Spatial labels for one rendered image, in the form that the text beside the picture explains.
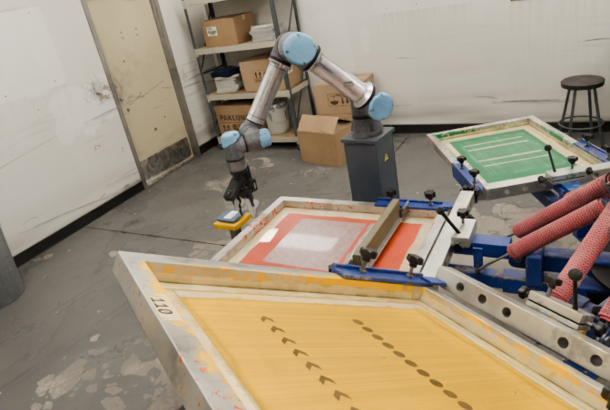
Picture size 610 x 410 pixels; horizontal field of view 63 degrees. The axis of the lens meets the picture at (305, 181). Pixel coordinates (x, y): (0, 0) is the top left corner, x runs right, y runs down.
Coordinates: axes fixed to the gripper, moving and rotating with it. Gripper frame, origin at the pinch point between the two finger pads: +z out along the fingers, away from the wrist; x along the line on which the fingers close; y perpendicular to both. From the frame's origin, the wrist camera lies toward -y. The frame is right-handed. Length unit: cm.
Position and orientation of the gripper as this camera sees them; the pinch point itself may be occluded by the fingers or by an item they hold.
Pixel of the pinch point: (246, 214)
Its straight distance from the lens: 208.5
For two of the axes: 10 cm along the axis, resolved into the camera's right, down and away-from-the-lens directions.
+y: 4.6, -4.3, 7.8
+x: -8.7, -0.4, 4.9
